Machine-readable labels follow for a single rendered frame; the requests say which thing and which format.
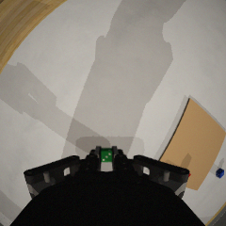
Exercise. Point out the green die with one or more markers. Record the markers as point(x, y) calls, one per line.
point(106, 155)

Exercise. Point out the tan flat mat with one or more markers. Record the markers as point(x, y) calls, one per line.
point(195, 144)

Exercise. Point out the blue die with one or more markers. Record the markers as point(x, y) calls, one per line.
point(220, 173)

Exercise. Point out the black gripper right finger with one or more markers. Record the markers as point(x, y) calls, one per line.
point(129, 170)

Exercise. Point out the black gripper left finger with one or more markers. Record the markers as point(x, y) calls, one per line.
point(82, 170)

